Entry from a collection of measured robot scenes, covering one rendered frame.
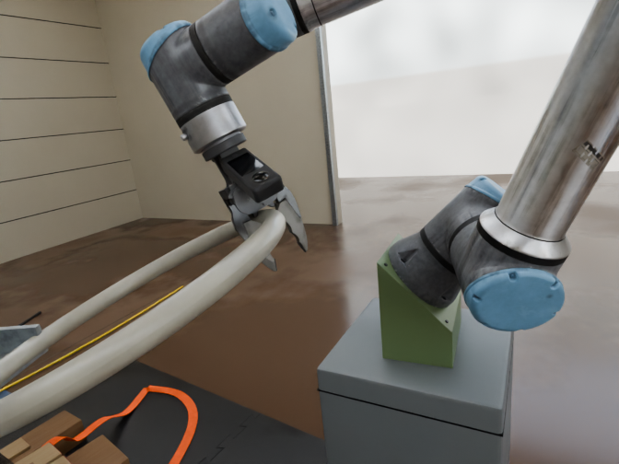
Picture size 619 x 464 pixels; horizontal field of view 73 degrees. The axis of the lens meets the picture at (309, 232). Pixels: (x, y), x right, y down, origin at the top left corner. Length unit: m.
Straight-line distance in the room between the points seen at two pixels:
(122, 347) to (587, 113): 0.62
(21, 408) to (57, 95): 6.71
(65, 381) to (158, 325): 0.08
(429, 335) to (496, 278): 0.30
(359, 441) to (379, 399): 0.14
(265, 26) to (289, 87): 4.89
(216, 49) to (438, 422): 0.80
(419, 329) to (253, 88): 5.04
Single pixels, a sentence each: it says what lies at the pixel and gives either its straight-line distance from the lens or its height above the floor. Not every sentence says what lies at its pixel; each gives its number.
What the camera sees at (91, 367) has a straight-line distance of 0.41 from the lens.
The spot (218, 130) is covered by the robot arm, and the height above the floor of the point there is 1.41.
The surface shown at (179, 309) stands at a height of 1.26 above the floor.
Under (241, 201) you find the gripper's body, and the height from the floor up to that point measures 1.30.
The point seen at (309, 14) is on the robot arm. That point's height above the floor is 1.57.
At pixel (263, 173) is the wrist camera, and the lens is 0.57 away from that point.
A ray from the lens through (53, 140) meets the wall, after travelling 6.92.
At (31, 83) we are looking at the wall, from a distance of 6.92.
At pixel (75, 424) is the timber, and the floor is 0.12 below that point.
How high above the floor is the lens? 1.42
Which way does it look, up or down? 16 degrees down
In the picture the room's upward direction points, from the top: 6 degrees counter-clockwise
